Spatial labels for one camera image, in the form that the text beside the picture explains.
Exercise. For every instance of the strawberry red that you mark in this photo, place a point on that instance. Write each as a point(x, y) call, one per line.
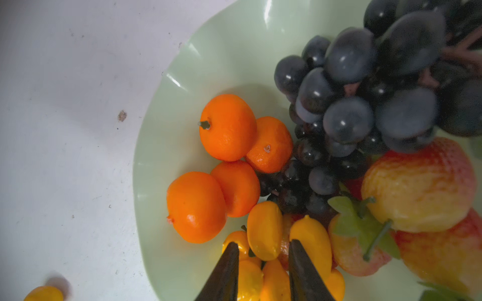
point(287, 221)

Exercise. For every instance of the yellow kumquat small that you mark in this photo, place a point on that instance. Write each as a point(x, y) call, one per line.
point(250, 281)

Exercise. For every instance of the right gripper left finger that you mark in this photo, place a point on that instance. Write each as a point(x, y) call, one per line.
point(222, 284)

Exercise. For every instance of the dark grape bunch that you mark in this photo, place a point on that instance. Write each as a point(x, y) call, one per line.
point(411, 74)

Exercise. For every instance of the green wavy glass bowl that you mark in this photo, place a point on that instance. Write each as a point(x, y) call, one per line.
point(234, 52)

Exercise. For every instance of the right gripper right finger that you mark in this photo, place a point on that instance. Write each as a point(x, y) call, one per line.
point(305, 282)

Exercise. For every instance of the orange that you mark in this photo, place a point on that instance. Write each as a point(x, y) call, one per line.
point(196, 207)
point(273, 147)
point(240, 187)
point(228, 128)

